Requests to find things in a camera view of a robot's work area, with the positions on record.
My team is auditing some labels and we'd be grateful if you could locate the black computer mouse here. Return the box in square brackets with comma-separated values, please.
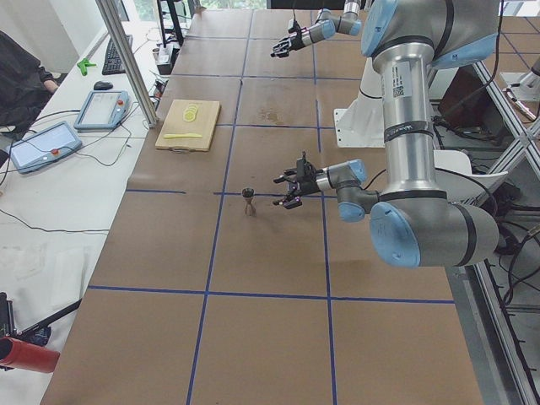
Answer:
[93, 81, 113, 91]

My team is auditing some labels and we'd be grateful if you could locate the person in black hoodie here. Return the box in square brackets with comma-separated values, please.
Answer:
[1, 31, 58, 135]

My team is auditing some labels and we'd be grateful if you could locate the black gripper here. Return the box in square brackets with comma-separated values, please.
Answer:
[271, 30, 311, 58]
[273, 169, 323, 209]

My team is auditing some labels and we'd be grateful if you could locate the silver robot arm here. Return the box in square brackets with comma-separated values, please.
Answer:
[270, 0, 373, 58]
[273, 1, 500, 267]

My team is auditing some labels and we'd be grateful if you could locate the red thermos bottle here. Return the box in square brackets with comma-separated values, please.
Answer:
[1, 337, 60, 373]

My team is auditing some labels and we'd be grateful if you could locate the far blue teach pendant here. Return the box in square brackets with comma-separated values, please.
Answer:
[73, 90, 130, 132]

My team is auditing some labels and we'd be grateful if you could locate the green plastic clamp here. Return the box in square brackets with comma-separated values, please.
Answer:
[77, 57, 97, 77]

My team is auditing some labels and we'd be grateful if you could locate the black tripod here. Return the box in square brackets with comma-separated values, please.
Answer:
[0, 291, 84, 343]

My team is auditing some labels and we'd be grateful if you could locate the aluminium frame post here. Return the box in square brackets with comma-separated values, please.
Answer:
[95, 0, 158, 128]

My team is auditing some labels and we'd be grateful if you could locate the near blue teach pendant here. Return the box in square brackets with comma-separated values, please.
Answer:
[10, 121, 82, 174]

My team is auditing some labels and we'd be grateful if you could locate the black keyboard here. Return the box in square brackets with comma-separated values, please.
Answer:
[101, 38, 125, 75]

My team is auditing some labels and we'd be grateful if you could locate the steel measuring jigger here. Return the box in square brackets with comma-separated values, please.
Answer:
[241, 187, 257, 217]

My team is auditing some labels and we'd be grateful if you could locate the yellow plastic knife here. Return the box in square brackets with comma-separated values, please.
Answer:
[163, 132, 203, 139]

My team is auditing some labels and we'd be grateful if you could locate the black computer box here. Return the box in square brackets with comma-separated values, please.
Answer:
[153, 42, 181, 75]

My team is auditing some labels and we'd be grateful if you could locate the white plastic chair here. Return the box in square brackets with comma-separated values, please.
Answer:
[434, 150, 509, 202]

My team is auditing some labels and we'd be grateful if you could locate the white camera mast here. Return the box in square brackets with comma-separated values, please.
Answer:
[334, 57, 384, 148]

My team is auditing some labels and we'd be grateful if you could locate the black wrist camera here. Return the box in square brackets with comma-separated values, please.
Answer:
[288, 18, 301, 35]
[296, 151, 316, 182]

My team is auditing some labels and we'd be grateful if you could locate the blue teach pendant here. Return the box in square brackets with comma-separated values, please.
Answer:
[10, 121, 82, 174]
[73, 90, 130, 132]

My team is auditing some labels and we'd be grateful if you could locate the wooden cutting board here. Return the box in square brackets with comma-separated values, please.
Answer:
[155, 99, 220, 152]

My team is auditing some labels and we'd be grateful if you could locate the front lemon slice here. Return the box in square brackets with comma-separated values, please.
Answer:
[183, 111, 197, 122]

